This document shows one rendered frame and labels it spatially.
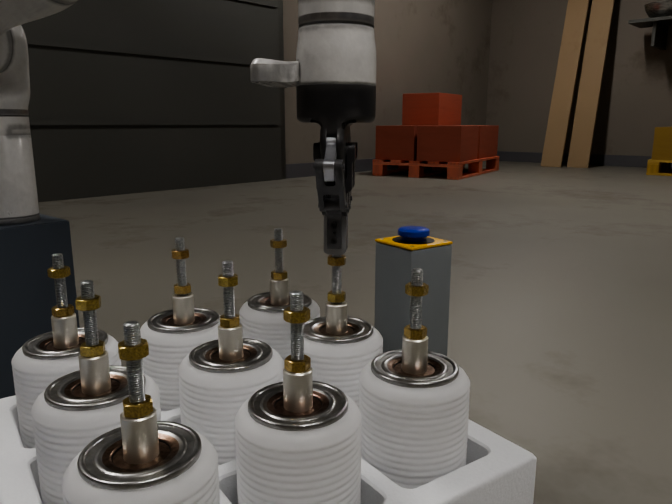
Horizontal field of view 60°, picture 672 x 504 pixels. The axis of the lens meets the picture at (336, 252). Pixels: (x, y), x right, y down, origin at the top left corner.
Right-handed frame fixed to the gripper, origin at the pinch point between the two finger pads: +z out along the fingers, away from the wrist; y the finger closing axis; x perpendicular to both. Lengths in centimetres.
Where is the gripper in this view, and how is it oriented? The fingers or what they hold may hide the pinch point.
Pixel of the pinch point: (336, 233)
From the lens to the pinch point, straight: 58.4
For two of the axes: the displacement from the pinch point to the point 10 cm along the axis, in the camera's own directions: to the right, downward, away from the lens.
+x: -9.9, -0.2, 1.1
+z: 0.0, 9.8, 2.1
